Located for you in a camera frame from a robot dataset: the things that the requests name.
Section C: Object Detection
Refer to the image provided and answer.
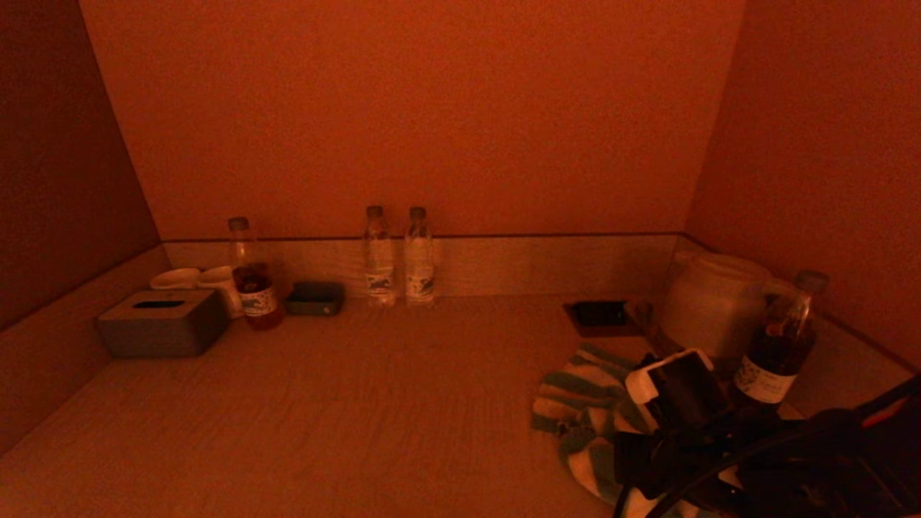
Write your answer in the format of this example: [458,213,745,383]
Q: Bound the green white striped towel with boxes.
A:
[530,343,720,518]

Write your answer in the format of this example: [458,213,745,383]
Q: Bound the white electric kettle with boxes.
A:
[656,251,798,368]

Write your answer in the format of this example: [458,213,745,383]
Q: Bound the clear water bottle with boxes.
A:
[363,205,398,309]
[404,206,437,308]

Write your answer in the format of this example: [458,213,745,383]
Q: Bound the grey kettle base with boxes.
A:
[648,331,720,368]

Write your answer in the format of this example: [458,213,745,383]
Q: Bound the brown drink bottle patterned label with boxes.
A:
[227,217,285,332]

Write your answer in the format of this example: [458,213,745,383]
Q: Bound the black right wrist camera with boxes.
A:
[624,347,729,434]

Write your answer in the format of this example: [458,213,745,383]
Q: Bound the white ceramic cup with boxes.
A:
[198,265,245,319]
[149,267,203,291]

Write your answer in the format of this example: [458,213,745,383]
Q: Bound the small teal box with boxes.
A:
[284,280,345,317]

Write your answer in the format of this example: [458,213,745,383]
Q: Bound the grey tissue box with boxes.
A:
[96,288,232,360]

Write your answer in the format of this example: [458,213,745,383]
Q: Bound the brown drink bottle white label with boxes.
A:
[732,269,830,409]

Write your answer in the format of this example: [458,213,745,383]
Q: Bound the black pop-up power socket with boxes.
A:
[562,300,643,338]

